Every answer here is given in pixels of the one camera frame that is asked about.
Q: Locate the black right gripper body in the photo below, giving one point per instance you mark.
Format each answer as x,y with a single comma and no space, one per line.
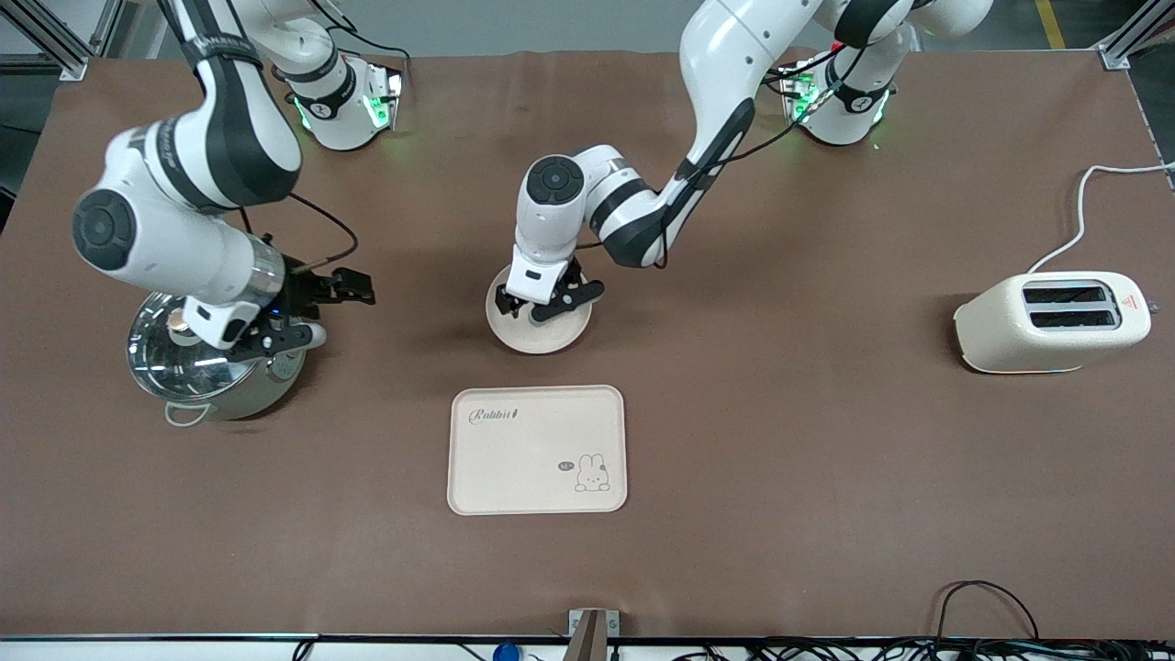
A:
300,286

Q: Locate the glass pot lid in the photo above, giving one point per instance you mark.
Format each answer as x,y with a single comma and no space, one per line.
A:
174,367

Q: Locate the white rectangular rabbit tray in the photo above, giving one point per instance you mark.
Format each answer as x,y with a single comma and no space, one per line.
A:
537,459

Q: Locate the blue round object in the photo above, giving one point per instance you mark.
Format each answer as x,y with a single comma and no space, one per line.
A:
506,653

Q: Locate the brown table cover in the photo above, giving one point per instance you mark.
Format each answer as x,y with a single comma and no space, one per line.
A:
826,459

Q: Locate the white round plate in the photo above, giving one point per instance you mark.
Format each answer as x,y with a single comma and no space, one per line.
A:
542,338

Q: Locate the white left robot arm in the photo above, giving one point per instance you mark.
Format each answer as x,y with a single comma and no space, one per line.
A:
716,83

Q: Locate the white table edge rail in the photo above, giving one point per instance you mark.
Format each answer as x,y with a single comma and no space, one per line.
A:
184,647

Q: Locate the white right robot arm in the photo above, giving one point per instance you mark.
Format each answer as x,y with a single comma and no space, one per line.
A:
229,138

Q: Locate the stainless steel pot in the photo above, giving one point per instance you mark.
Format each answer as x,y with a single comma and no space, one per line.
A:
266,390

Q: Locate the white two-slot toaster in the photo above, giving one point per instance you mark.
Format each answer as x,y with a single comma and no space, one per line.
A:
1028,335

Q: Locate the metal table clamp bracket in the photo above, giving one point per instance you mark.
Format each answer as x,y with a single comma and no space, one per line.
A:
592,633

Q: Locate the aluminium frame profile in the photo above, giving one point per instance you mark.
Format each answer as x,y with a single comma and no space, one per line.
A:
1134,37
46,41

